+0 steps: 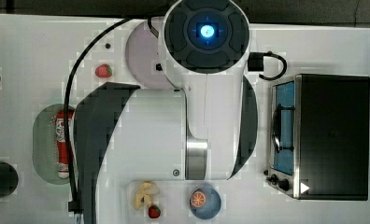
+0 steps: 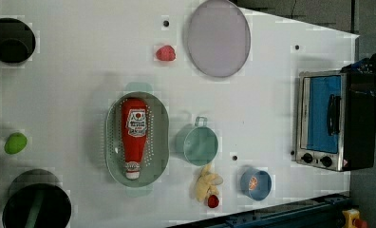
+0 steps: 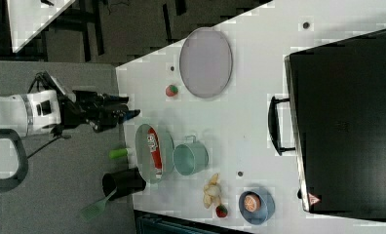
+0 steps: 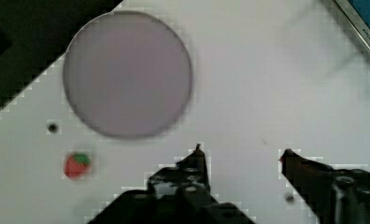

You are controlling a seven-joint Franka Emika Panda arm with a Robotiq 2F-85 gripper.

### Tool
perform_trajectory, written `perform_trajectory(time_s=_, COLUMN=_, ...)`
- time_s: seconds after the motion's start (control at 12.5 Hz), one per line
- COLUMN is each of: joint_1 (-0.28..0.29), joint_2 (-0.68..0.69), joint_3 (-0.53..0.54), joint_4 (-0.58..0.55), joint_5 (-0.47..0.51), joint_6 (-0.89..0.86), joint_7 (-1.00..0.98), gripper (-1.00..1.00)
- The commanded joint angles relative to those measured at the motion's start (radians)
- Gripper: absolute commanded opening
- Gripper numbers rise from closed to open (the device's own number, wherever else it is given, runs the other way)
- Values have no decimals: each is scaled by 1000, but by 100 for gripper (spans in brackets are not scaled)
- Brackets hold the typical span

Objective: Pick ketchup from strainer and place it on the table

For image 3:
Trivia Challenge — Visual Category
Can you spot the toy orange slice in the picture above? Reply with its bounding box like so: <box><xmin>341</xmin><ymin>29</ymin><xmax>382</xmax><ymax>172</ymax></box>
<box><xmin>244</xmin><ymin>194</ymin><xmax>261</xmax><ymax>213</ymax></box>

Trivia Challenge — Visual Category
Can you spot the grey round plate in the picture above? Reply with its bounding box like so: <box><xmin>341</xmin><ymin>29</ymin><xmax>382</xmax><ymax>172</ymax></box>
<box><xmin>179</xmin><ymin>27</ymin><xmax>233</xmax><ymax>98</ymax></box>

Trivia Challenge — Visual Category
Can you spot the black utensil holder cup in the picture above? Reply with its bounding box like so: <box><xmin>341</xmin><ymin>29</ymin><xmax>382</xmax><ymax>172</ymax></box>
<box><xmin>101</xmin><ymin>168</ymin><xmax>146</xmax><ymax>201</ymax></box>

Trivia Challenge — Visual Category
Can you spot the toy peeled banana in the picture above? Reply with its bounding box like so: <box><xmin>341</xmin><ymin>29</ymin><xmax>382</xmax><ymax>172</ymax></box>
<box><xmin>203</xmin><ymin>173</ymin><xmax>221</xmax><ymax>209</ymax></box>

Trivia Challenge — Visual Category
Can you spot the red plush ketchup bottle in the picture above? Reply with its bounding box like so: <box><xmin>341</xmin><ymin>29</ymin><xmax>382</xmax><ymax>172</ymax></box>
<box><xmin>147</xmin><ymin>128</ymin><xmax>163</xmax><ymax>178</ymax></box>

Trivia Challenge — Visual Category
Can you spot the green metal mug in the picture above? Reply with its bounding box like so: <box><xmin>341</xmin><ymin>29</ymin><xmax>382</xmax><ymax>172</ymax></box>
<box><xmin>173</xmin><ymin>136</ymin><xmax>209</xmax><ymax>176</ymax></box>

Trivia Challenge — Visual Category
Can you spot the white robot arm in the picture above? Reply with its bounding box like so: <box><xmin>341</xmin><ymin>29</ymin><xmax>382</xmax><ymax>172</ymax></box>
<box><xmin>0</xmin><ymin>90</ymin><xmax>140</xmax><ymax>137</ymax></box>

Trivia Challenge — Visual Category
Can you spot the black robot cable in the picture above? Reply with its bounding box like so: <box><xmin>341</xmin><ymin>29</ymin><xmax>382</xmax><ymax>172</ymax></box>
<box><xmin>26</xmin><ymin>72</ymin><xmax>72</xmax><ymax>160</ymax></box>

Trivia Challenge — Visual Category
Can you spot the green spatula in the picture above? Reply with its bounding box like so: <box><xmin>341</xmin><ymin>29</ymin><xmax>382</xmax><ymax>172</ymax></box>
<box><xmin>80</xmin><ymin>189</ymin><xmax>117</xmax><ymax>221</ymax></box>

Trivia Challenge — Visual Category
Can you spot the blue bowl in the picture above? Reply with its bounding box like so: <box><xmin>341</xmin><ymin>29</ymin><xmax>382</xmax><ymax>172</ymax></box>
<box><xmin>238</xmin><ymin>188</ymin><xmax>275</xmax><ymax>225</ymax></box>

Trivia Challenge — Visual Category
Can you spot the black toaster oven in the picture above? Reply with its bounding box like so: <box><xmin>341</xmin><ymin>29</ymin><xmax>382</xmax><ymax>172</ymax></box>
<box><xmin>284</xmin><ymin>28</ymin><xmax>386</xmax><ymax>222</ymax></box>

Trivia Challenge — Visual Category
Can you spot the toy strawberry near banana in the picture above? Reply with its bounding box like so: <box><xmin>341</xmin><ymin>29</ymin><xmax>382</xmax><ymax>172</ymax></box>
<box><xmin>215</xmin><ymin>205</ymin><xmax>228</xmax><ymax>217</ymax></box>

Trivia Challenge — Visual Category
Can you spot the green cylinder object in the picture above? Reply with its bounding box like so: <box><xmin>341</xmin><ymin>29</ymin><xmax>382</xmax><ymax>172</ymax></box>
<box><xmin>109</xmin><ymin>148</ymin><xmax>133</xmax><ymax>159</ymax></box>

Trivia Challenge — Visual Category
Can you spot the green oval strainer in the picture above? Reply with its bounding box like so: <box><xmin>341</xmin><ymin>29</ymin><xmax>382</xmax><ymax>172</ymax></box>
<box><xmin>135</xmin><ymin>124</ymin><xmax>174</xmax><ymax>184</ymax></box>

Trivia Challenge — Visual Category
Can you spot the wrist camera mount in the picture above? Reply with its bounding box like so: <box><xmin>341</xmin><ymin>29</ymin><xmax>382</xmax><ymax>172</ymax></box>
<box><xmin>35</xmin><ymin>71</ymin><xmax>76</xmax><ymax>102</ymax></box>

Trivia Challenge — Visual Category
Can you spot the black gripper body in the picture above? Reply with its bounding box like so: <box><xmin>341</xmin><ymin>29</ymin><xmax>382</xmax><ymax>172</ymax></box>
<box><xmin>59</xmin><ymin>91</ymin><xmax>125</xmax><ymax>133</ymax></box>

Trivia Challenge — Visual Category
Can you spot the toy strawberry near plate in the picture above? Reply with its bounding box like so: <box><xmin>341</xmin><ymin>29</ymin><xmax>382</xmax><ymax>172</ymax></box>
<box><xmin>166</xmin><ymin>85</ymin><xmax>178</xmax><ymax>97</ymax></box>

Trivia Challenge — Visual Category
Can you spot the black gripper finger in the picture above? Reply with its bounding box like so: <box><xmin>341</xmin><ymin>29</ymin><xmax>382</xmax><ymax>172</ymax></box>
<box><xmin>121</xmin><ymin>109</ymin><xmax>140</xmax><ymax>123</ymax></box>
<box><xmin>106</xmin><ymin>96</ymin><xmax>130</xmax><ymax>103</ymax></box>

